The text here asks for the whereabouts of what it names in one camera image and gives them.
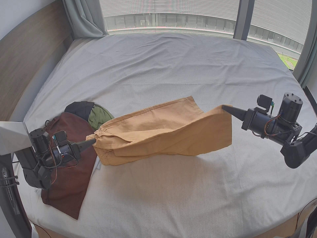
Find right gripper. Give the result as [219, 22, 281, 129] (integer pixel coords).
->
[242, 108, 277, 135]

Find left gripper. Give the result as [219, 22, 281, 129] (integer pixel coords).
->
[54, 142, 81, 163]

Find tan shorts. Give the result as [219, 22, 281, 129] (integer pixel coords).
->
[93, 96, 233, 167]

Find bed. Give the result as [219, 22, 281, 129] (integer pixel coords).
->
[0, 0, 317, 238]

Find brown garment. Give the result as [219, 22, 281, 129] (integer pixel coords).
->
[41, 112, 99, 220]

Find white garment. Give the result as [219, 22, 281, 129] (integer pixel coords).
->
[90, 158, 102, 180]

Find black garment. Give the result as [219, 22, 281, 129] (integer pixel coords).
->
[65, 101, 96, 121]

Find green garment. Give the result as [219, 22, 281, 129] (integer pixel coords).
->
[88, 104, 115, 131]

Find grey-green curtain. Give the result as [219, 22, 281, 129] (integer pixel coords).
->
[298, 21, 317, 90]
[59, 0, 109, 40]

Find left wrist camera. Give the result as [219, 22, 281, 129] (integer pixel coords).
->
[53, 130, 68, 147]

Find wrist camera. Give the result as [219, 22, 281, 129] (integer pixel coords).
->
[256, 94, 275, 113]
[53, 130, 68, 147]

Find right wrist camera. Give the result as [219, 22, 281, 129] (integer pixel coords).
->
[256, 94, 275, 113]

